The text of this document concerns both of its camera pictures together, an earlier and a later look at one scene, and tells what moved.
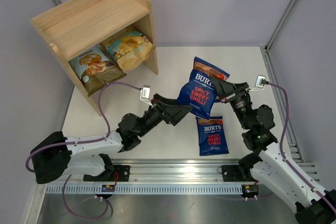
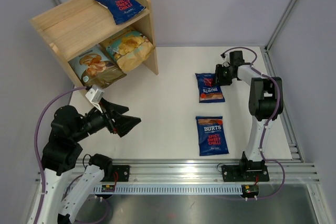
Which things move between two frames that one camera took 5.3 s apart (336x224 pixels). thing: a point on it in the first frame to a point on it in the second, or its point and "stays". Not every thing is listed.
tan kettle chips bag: x=130 y=50 stays
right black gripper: x=223 y=87 to x=219 y=79
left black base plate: x=121 y=173 stays
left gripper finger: x=172 y=102 to x=124 y=124
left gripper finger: x=175 y=113 to x=117 y=108
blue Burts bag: x=198 y=92 to x=121 y=6
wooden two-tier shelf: x=88 y=21 stays
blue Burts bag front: x=212 y=138 stays
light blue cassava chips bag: x=94 y=70 stays
